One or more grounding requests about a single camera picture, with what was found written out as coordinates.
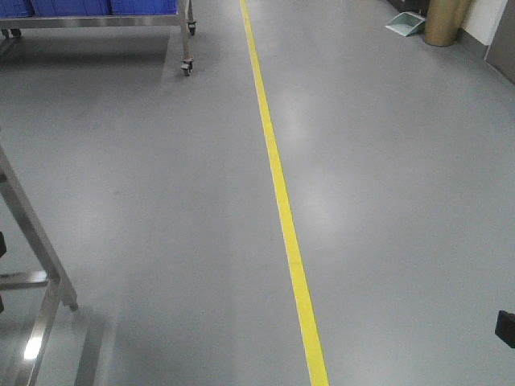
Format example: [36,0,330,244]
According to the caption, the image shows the stainless steel rack frame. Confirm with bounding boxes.
[1,150,78,385]

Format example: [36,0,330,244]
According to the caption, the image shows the stainless cart with casters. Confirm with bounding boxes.
[0,0,198,77]

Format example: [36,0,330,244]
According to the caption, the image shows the blue crates on cart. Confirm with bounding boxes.
[1,0,179,18]

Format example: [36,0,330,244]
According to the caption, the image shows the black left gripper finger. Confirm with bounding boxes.
[0,232,6,256]

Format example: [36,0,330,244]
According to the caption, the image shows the tan cylindrical bin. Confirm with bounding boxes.
[424,0,472,47]

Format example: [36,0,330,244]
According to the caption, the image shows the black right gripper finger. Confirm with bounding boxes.
[495,310,515,348]

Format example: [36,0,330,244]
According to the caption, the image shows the pale green dustpan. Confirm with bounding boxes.
[385,11,426,37]

